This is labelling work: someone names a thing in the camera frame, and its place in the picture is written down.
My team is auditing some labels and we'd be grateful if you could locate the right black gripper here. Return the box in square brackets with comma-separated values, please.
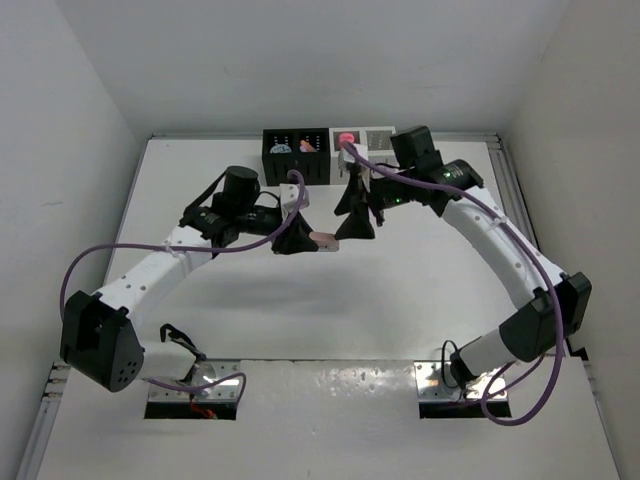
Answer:
[334, 168, 416, 238]

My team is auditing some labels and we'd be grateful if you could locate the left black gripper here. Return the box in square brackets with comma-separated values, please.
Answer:
[235, 203, 317, 254]

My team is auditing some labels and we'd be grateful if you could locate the pink mini stapler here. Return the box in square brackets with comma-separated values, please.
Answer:
[309, 231, 340, 252]

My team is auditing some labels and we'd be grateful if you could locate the pink crayon tube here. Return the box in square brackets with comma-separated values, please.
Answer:
[335, 131, 358, 150]

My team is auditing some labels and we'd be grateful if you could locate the orange cap marker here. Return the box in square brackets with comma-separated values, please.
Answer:
[300, 140, 316, 153]

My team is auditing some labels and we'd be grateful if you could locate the black slotted container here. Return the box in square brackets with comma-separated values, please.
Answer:
[261, 128, 331, 186]

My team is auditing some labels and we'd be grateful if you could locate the blue cap glue stick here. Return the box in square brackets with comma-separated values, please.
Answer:
[269, 144, 292, 154]

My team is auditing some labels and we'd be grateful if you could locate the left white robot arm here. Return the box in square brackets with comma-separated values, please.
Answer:
[60, 166, 320, 394]

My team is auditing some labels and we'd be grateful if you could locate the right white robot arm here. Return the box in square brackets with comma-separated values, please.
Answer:
[334, 126, 592, 388]

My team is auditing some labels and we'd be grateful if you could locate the white slotted container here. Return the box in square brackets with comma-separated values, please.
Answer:
[329, 126, 398, 185]

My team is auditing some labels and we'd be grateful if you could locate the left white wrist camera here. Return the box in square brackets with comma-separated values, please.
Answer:
[279, 184, 310, 218]

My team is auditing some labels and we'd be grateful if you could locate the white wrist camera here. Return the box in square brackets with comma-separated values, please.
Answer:
[279, 184, 310, 218]
[338, 142, 370, 178]

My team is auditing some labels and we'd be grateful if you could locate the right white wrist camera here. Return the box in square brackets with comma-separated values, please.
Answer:
[338, 142, 370, 178]

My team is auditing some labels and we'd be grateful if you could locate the right aluminium frame rail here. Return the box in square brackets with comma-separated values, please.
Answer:
[487, 135, 539, 250]

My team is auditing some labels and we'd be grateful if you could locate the aluminium frame rail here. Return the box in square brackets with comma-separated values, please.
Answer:
[487, 135, 539, 250]
[16, 361, 70, 480]

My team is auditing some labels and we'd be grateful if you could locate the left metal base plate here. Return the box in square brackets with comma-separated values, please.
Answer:
[147, 360, 246, 403]

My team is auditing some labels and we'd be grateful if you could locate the metal base plate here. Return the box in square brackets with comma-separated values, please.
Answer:
[414, 360, 506, 403]
[147, 360, 246, 403]

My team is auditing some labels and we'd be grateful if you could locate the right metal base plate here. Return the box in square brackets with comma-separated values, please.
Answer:
[414, 360, 506, 403]

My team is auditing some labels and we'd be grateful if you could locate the left aluminium frame rail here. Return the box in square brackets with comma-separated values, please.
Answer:
[16, 361, 70, 480]

